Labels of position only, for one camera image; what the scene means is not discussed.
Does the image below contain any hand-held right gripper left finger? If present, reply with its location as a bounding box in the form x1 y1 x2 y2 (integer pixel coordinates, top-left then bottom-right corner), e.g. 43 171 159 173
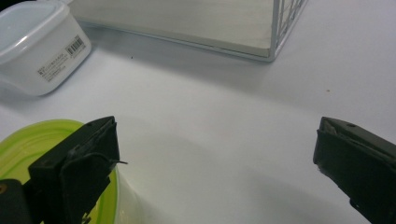
22 116 129 224

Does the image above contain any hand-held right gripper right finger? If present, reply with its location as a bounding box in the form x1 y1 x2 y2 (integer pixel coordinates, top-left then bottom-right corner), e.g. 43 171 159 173
313 117 396 224

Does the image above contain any green round plastic container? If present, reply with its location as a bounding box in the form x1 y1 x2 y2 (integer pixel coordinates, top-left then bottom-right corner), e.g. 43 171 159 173
0 119 120 224

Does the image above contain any white lidded plastic container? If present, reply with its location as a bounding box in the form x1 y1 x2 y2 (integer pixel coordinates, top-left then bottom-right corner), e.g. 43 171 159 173
0 0 92 97

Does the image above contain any white wire rack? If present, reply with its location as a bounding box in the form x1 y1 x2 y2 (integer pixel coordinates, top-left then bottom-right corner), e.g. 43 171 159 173
67 0 309 63

